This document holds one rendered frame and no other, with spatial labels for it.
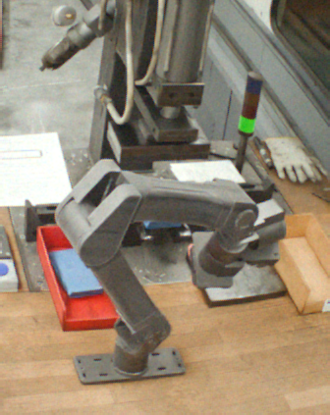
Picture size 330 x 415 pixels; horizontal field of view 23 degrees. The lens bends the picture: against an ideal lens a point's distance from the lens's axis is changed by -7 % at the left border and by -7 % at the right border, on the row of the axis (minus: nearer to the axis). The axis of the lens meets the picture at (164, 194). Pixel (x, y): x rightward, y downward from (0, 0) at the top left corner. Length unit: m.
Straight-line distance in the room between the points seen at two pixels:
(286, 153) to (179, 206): 0.93
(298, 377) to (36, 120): 2.63
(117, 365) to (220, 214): 0.35
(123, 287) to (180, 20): 0.52
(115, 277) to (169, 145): 0.44
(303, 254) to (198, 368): 0.44
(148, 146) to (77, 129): 2.26
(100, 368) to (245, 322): 0.33
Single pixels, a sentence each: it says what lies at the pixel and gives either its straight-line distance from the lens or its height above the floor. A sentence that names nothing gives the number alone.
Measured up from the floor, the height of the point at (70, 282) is 0.91.
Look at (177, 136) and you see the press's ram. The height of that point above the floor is 1.17.
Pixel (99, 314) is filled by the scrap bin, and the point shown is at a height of 0.90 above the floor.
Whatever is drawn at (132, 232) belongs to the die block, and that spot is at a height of 0.94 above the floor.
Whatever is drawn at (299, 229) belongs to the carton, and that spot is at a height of 0.93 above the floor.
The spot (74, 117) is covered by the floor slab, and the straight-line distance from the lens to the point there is 3.97.
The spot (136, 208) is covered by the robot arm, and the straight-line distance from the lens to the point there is 1.18.
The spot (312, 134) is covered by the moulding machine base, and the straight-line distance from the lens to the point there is 2.41.
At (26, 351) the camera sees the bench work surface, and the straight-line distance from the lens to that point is 1.50.
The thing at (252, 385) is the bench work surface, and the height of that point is 0.90.
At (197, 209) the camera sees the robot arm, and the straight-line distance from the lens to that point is 1.26.
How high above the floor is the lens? 1.99
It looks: 35 degrees down
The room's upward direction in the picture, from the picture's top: 9 degrees clockwise
